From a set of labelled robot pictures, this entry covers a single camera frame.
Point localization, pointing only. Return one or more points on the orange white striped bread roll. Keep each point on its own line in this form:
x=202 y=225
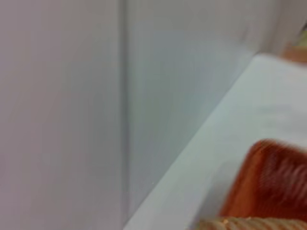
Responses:
x=251 y=224

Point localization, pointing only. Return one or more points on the blurry orange background object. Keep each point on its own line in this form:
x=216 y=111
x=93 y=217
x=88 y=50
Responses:
x=296 y=54

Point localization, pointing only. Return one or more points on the orange woven plastic basket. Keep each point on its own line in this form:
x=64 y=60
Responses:
x=268 y=182

